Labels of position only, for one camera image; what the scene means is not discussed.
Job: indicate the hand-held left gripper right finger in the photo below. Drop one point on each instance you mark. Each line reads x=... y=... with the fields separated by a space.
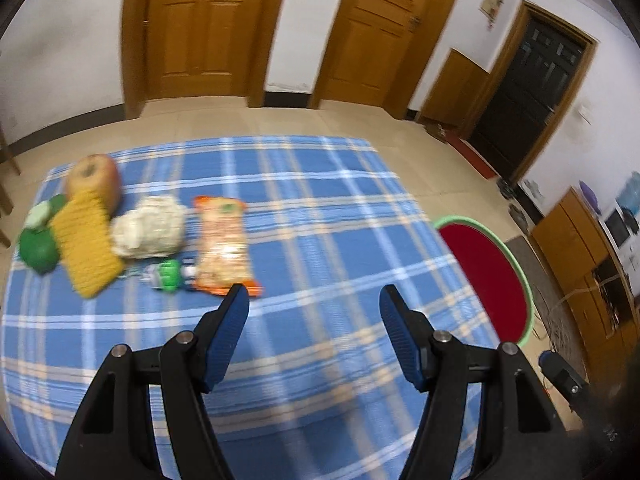
x=400 y=340

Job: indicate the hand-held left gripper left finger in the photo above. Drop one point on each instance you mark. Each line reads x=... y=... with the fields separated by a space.
x=227 y=340

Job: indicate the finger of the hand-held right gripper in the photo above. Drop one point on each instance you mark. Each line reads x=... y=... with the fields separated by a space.
x=562 y=372

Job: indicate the crushed green label bottle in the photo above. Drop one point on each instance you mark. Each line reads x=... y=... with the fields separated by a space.
x=167 y=275

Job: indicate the orange snack packet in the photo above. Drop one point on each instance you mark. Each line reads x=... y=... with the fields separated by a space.
x=222 y=245

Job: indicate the red basin with green rim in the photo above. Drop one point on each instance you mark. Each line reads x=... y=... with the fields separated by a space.
x=480 y=270

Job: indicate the white tissue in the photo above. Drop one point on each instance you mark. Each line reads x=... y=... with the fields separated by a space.
x=150 y=227

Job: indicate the grey floor mat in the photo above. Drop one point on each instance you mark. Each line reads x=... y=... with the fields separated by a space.
x=535 y=270

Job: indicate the blue checkered tablecloth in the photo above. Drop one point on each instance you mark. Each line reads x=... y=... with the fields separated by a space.
x=310 y=240

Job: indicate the wooden cabinet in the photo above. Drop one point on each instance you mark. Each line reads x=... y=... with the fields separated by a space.
x=575 y=240

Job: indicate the grey slippers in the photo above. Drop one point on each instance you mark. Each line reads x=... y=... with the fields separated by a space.
x=518 y=214

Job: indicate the yellow corn cob toy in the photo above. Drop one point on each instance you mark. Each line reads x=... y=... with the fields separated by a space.
x=85 y=245

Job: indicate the purple bag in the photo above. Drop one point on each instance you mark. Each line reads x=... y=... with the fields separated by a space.
x=589 y=195

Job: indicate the dark shoes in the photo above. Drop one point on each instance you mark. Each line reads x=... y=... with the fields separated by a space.
x=507 y=189

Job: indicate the red doormat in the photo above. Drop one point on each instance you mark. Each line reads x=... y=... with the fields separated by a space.
x=472 y=155

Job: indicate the red yellow apple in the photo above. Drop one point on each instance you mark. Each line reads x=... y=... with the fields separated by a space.
x=97 y=177

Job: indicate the green round fruit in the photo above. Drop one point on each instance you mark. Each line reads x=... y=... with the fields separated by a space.
x=37 y=252

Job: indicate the brown shoes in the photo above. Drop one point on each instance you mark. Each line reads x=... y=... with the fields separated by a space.
x=436 y=131

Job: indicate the pale green round object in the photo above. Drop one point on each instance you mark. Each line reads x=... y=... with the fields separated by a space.
x=39 y=215

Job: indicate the black door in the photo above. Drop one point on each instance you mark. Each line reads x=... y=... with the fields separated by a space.
x=530 y=90

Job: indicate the wooden chair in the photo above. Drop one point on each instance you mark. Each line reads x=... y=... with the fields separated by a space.
x=7 y=160

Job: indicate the wooden door with arched panel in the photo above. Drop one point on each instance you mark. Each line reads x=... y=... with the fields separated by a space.
x=200 y=25

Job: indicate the wooden wall panel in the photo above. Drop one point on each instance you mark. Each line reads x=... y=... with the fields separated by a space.
x=452 y=90

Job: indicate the white wall switch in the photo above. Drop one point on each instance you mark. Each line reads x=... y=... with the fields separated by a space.
x=583 y=112

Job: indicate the wall paper notice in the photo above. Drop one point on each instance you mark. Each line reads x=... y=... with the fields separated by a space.
x=492 y=2

